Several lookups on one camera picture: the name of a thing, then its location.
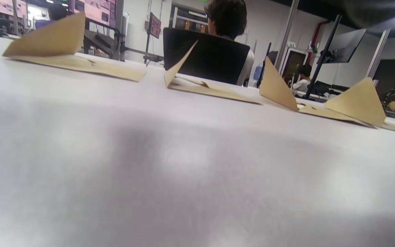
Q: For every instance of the brown paper envelope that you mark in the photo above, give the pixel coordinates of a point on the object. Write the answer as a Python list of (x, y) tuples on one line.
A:
[(276, 85), (358, 103), (46, 37), (218, 92)]

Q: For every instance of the aluminium frame post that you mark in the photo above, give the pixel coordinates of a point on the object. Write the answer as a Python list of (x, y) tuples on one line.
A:
[(286, 31), (377, 55), (118, 31)]

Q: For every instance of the small tablet screen on stand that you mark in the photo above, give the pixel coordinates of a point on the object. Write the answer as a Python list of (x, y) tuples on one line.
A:
[(155, 25)]

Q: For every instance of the person's left hand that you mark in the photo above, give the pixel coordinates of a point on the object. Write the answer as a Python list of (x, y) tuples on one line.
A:
[(372, 12)]

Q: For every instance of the computer monitor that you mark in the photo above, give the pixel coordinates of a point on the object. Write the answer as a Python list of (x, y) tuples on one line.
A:
[(94, 10), (10, 7)]

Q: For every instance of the black keyboard tray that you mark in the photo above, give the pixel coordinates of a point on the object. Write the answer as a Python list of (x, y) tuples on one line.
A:
[(96, 37)]

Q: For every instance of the black office chair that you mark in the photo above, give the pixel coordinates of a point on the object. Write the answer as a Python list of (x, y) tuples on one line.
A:
[(218, 58)]

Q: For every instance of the dark monitor on arm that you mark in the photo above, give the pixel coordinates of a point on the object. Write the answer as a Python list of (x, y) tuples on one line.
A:
[(346, 46)]

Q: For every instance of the black monitor pole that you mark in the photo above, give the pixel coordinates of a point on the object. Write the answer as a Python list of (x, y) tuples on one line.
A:
[(324, 55)]

